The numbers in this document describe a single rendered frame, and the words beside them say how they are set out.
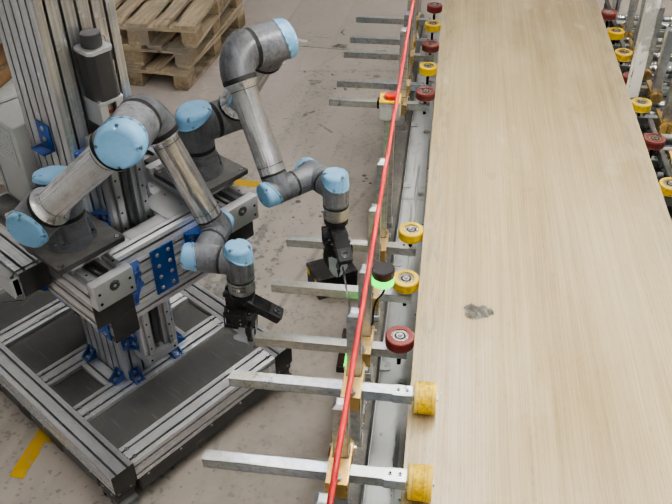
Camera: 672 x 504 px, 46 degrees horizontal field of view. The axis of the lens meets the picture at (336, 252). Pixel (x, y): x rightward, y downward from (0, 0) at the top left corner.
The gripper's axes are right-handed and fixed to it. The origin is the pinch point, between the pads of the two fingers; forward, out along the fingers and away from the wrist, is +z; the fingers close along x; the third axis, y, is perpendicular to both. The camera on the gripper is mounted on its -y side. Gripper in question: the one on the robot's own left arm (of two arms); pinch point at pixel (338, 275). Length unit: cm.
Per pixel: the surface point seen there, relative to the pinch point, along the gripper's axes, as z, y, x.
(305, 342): 3.6, -22.7, 14.5
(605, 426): 0, -72, -51
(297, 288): 5.5, 3.0, 12.3
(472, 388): 0, -53, -24
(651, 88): 3, 97, -161
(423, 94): -1, 107, -60
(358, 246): 6.7, 21.0, -11.4
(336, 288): 4.9, -0.4, 0.7
